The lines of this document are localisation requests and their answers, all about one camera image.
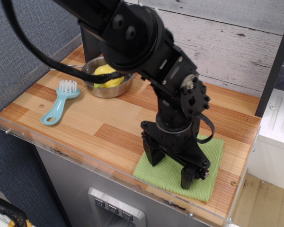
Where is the silver toy fridge cabinet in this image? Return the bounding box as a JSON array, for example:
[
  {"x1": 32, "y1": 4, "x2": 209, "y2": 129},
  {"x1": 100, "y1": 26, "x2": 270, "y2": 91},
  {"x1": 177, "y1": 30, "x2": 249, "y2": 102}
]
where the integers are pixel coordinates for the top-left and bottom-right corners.
[{"x1": 37, "y1": 147, "x2": 229, "y2": 227}]

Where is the green cloth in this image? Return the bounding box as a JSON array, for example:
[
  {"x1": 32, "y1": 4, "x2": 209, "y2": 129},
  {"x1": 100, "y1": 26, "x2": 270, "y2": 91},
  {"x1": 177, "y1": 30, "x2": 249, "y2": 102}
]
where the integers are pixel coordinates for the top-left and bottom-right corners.
[{"x1": 133, "y1": 138, "x2": 224, "y2": 202}]

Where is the yellow toy bell pepper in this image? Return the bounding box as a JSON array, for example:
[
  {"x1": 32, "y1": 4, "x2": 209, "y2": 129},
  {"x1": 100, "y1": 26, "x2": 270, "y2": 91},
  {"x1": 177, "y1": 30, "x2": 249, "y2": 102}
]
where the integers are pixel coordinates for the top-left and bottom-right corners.
[{"x1": 94, "y1": 64, "x2": 124, "y2": 88}]

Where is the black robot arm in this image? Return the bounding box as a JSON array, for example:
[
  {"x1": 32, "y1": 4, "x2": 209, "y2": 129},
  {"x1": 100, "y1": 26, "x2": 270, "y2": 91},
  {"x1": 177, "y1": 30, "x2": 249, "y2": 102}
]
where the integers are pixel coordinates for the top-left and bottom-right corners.
[{"x1": 59, "y1": 0, "x2": 213, "y2": 189}]

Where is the black frame post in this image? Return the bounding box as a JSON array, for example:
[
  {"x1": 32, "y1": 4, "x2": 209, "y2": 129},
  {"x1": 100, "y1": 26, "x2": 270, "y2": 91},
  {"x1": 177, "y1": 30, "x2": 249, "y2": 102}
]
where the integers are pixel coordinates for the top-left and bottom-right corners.
[
  {"x1": 255, "y1": 34, "x2": 284, "y2": 117},
  {"x1": 80, "y1": 27, "x2": 102, "y2": 63}
]

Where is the black left frame post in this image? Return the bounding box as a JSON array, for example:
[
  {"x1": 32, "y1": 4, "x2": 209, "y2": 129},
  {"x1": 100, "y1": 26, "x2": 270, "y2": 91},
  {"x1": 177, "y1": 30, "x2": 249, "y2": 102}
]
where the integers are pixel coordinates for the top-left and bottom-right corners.
[{"x1": 80, "y1": 27, "x2": 102, "y2": 63}]

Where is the white side cabinet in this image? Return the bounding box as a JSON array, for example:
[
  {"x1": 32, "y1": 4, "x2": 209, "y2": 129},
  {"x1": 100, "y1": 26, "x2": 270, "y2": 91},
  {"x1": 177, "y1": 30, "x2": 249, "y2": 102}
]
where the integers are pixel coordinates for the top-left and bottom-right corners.
[{"x1": 247, "y1": 89, "x2": 284, "y2": 189}]

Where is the black right frame post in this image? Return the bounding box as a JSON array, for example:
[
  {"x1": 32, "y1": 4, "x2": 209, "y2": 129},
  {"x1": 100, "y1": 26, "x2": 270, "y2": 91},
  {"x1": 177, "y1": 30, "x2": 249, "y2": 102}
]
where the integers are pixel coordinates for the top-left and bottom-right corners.
[{"x1": 255, "y1": 34, "x2": 284, "y2": 117}]

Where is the light blue dish brush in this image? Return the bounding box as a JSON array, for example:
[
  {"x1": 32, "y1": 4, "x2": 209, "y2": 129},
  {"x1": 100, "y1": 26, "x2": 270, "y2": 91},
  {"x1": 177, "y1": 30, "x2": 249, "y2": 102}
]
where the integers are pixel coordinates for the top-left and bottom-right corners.
[{"x1": 41, "y1": 80, "x2": 80, "y2": 125}]

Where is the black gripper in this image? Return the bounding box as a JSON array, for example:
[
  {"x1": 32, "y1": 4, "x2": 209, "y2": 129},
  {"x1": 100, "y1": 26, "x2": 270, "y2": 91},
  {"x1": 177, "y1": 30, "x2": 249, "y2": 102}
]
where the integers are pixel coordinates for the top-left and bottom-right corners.
[{"x1": 141, "y1": 121, "x2": 211, "y2": 190}]

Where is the steel pan with wire handle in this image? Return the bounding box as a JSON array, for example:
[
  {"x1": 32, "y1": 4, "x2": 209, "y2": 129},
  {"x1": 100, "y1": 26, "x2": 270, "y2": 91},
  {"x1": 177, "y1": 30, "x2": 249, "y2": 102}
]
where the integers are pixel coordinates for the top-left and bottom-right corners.
[{"x1": 49, "y1": 56, "x2": 136, "y2": 98}]

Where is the yellow object at corner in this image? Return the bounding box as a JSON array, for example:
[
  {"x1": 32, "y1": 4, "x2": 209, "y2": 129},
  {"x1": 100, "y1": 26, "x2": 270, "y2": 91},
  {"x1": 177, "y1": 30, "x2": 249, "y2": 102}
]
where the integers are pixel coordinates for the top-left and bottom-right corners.
[{"x1": 8, "y1": 219, "x2": 33, "y2": 227}]

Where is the silver dispenser button panel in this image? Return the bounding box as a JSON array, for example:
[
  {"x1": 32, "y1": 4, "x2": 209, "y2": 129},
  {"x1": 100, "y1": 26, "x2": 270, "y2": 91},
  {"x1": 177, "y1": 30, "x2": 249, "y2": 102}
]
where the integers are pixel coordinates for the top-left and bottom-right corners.
[{"x1": 88, "y1": 187, "x2": 146, "y2": 227}]

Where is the black braided cable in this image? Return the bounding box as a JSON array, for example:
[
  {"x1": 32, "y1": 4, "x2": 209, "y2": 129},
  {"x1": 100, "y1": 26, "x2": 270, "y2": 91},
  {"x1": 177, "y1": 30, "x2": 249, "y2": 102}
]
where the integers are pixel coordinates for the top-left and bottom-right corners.
[{"x1": 1, "y1": 0, "x2": 125, "y2": 84}]

